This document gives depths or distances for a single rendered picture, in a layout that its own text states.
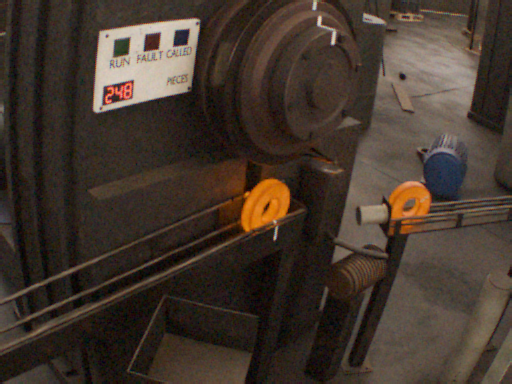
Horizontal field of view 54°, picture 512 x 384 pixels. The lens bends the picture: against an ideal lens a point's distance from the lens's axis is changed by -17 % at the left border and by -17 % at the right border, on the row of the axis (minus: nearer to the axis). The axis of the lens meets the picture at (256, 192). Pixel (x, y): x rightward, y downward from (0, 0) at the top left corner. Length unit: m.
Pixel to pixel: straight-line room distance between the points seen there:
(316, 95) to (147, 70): 0.38
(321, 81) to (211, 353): 0.64
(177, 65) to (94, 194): 0.34
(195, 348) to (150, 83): 0.58
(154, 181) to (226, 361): 0.44
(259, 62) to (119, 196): 0.42
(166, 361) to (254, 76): 0.64
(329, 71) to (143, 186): 0.49
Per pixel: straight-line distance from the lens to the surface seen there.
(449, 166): 3.47
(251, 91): 1.25
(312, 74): 1.29
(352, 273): 1.74
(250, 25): 1.22
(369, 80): 4.24
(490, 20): 5.48
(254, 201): 1.48
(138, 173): 1.36
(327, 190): 1.66
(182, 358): 1.24
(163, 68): 1.27
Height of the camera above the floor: 1.49
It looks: 28 degrees down
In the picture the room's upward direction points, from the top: 8 degrees clockwise
